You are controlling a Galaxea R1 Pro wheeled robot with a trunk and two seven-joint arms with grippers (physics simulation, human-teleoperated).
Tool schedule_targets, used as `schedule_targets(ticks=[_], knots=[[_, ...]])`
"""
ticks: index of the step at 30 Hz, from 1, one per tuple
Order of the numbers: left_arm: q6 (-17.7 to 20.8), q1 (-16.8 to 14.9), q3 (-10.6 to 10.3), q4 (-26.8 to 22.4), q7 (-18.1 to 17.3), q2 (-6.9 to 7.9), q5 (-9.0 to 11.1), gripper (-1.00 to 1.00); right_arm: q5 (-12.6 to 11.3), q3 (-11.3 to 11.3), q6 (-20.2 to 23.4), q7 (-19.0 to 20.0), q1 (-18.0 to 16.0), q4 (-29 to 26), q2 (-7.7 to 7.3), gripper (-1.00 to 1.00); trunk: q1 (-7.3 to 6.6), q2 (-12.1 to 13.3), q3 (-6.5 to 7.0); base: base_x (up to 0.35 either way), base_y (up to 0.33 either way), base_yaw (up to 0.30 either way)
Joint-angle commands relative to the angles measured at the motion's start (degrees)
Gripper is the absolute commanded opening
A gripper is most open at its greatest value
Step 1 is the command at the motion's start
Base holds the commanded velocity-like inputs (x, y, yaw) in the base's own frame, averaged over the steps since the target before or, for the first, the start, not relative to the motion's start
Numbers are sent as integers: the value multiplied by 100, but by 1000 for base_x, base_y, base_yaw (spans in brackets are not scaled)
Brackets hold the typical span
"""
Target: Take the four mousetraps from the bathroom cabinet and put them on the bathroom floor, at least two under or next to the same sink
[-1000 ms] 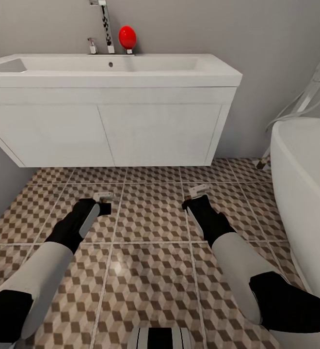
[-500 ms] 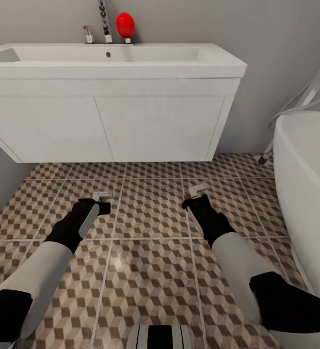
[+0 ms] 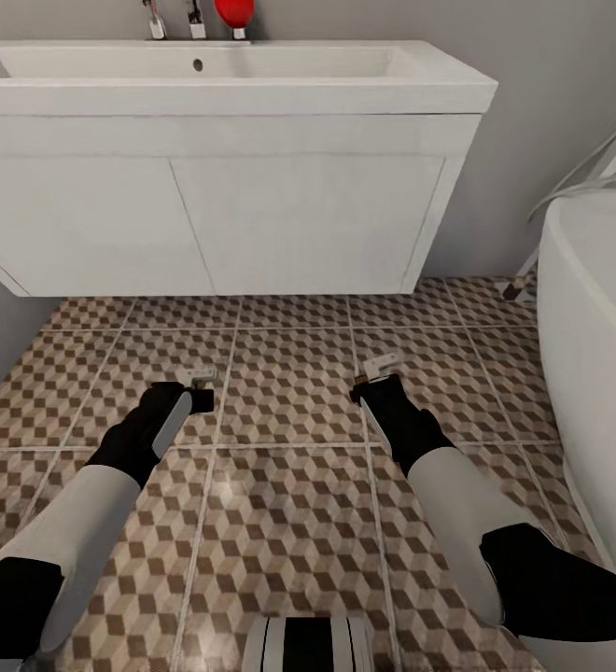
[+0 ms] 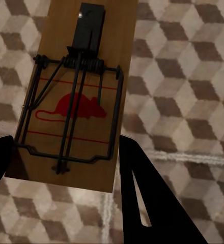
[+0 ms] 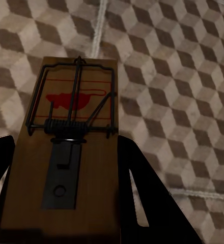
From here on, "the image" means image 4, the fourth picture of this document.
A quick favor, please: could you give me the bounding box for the mousetrap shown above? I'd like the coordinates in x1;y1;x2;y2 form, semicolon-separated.
5;0;139;193

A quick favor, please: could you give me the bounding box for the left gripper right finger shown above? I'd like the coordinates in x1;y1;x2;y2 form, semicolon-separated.
119;135;208;244

